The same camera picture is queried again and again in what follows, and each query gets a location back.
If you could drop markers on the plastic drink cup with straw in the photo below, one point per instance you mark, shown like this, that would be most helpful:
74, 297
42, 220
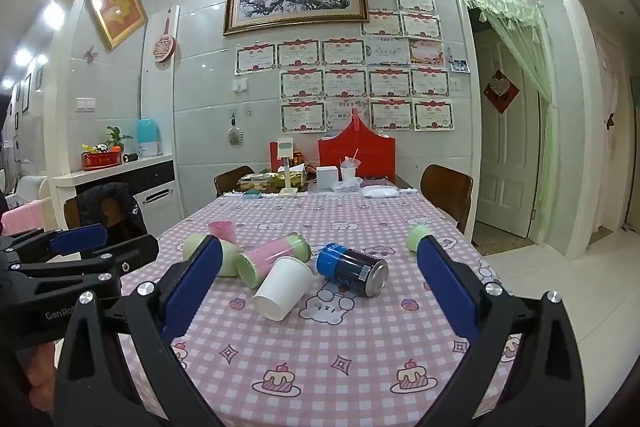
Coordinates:
349, 166

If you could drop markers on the red gift bag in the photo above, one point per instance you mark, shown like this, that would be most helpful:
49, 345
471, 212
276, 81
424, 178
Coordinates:
376, 152

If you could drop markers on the blue white humidifier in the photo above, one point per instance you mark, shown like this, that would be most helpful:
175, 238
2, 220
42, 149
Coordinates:
147, 138

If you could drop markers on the pink green plastic tumbler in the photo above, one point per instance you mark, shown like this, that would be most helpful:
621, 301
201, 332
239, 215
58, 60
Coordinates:
254, 265

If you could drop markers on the brown chair right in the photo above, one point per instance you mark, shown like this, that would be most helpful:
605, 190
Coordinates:
450, 191

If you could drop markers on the red round wall ornament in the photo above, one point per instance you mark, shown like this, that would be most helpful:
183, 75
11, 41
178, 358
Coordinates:
164, 46

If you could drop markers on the gold framed picture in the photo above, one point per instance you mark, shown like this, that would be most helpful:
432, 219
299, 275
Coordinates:
117, 20

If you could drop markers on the white desk lamp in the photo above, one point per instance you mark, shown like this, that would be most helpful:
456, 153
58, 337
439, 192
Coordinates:
285, 152

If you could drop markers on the small pink cup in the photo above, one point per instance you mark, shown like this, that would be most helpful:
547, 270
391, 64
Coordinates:
223, 229

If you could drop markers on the red fruit basket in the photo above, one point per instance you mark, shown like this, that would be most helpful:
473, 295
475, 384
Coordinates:
100, 156

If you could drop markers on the brown chair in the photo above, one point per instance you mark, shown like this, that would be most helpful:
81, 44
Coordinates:
227, 181
450, 191

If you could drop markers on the white paper cup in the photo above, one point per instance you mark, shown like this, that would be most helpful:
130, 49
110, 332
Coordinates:
286, 283

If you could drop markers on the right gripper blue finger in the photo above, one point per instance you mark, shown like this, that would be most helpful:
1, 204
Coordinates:
40, 243

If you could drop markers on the person's hand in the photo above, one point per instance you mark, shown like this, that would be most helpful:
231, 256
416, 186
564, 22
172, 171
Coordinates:
41, 372

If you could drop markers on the white box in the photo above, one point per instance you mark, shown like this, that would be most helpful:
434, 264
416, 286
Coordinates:
326, 177

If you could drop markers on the white plastic bag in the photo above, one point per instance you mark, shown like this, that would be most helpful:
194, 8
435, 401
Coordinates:
380, 191

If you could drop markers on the pale green cup left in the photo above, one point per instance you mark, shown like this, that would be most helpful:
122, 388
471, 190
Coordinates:
229, 252

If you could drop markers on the brown chair left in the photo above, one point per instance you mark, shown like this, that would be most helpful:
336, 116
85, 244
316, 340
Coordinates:
227, 181

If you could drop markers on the potted green plant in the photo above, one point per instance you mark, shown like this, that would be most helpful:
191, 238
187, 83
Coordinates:
116, 138

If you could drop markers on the white door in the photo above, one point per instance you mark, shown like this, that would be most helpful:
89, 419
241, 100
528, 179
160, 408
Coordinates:
510, 143

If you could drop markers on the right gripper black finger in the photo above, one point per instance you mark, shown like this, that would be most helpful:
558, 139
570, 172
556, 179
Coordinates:
121, 259

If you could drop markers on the red diamond door decoration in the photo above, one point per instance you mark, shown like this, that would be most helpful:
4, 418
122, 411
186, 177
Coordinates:
500, 91

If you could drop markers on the pink checkered tablecloth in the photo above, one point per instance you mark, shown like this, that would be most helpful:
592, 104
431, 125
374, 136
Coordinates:
337, 359

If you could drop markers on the blue black metal can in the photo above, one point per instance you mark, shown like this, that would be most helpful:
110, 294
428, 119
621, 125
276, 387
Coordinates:
360, 272

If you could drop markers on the pale green cup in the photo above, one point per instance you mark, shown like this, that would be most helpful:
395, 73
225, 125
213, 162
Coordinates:
229, 252
415, 235

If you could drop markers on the chair with black jacket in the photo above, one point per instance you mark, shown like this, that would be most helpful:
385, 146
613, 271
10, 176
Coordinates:
109, 204

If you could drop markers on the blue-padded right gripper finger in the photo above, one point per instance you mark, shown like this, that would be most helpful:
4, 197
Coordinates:
94, 386
545, 386

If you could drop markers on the pale green cup right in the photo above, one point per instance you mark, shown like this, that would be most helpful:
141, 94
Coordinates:
415, 235

